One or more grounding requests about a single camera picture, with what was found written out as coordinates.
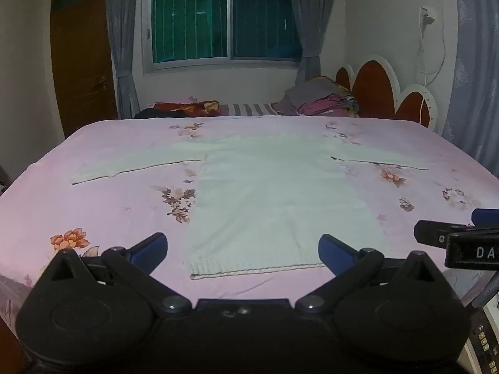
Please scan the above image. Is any white charger cable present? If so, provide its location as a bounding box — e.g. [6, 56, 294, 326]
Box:
[417, 16, 447, 125]

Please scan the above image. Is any blue patterned drape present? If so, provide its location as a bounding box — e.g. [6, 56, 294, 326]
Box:
[440, 0, 499, 180]

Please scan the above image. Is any grey metal rod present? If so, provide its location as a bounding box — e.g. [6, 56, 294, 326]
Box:
[468, 271, 499, 308]

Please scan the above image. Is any red and white headboard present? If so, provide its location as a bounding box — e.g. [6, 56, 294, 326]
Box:
[335, 55, 439, 131]

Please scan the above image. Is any sliding glass window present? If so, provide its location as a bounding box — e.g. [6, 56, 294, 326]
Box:
[142, 0, 303, 74]

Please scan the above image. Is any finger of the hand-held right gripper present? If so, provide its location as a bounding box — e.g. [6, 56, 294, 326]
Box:
[471, 208, 499, 227]
[414, 220, 468, 247]

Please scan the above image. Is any white knitted sweater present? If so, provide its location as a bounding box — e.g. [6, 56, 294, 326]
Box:
[70, 132, 429, 280]

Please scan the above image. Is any brown wooden door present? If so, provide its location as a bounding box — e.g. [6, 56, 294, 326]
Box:
[50, 0, 119, 139]

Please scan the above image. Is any pink floral bed sheet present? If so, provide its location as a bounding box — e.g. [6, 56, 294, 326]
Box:
[0, 115, 499, 320]

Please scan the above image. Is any grey striped cloth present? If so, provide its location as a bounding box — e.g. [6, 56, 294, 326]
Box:
[218, 102, 279, 117]

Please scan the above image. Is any grey curtain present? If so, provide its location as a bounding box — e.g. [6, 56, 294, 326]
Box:
[286, 0, 346, 86]
[105, 0, 141, 119]

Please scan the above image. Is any black cloth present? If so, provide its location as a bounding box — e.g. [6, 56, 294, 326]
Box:
[134, 108, 184, 119]

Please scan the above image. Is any red floral blanket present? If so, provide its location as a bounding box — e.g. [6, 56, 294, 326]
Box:
[153, 100, 221, 117]

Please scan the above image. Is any white wall charger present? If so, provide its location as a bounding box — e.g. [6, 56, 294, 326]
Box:
[419, 5, 437, 28]

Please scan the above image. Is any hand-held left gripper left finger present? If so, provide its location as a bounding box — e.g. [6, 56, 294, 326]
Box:
[39, 233, 191, 315]

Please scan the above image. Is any pile of folded clothes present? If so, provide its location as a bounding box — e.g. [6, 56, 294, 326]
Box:
[272, 76, 359, 117]

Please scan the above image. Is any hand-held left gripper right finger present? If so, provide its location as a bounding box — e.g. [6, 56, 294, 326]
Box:
[295, 234, 445, 315]

